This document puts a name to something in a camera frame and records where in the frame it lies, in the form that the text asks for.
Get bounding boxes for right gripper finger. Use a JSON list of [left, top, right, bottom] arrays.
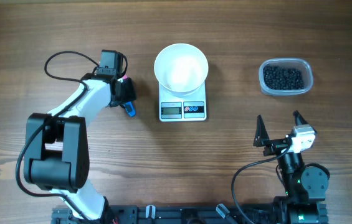
[[253, 115, 270, 147], [293, 110, 308, 126]]

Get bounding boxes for pink scoop blue handle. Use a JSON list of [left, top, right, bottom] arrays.
[[123, 77, 136, 117]]

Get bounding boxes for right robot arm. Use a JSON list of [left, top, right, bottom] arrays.
[[253, 111, 330, 224]]

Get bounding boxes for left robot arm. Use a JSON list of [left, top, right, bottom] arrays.
[[15, 50, 136, 223]]

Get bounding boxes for white digital kitchen scale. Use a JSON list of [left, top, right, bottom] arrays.
[[159, 83, 207, 122]]

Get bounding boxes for white bowl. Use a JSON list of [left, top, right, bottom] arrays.
[[154, 43, 209, 95]]

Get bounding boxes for clear plastic container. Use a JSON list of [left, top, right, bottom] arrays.
[[259, 58, 313, 96]]

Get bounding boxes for black beans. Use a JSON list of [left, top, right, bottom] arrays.
[[262, 65, 304, 90]]

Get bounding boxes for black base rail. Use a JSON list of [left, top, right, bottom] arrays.
[[50, 203, 329, 224]]

